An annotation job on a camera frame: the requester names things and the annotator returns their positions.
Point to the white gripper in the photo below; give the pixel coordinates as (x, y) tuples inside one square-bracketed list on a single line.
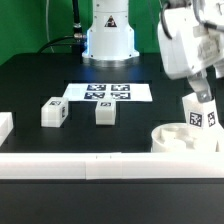
[(191, 39)]

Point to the white marker sheet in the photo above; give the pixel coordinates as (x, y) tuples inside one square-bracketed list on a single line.
[(119, 92)]

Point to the white front fence bar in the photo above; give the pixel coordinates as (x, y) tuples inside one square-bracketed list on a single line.
[(88, 166)]

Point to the white fence bar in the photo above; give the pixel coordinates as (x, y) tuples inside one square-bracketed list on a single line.
[(88, 166), (6, 125)]

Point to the white left fence bar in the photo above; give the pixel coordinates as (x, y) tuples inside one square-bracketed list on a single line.
[(6, 125)]

